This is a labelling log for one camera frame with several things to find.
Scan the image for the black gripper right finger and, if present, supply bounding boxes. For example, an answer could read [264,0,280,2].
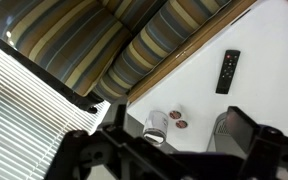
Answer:
[225,106,288,180]

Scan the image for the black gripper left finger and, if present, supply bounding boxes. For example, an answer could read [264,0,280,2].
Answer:
[45,103,198,180]

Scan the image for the grey coffee maker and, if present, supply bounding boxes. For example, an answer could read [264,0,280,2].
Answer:
[206,111,252,159]

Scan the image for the coffee pod red lid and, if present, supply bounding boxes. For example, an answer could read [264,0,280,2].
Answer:
[168,104,183,121]

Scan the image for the small brown coffee pod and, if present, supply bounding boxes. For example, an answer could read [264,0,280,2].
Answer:
[175,119,189,130]

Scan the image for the white steel tumbler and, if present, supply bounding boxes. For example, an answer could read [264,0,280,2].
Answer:
[142,109,170,147]

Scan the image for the black remote control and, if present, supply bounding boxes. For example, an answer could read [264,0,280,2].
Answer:
[215,49,242,95]

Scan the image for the white window blinds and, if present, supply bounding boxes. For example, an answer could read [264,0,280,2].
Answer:
[0,26,112,180]

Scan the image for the striped sofa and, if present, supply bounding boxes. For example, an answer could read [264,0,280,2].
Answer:
[0,0,233,103]

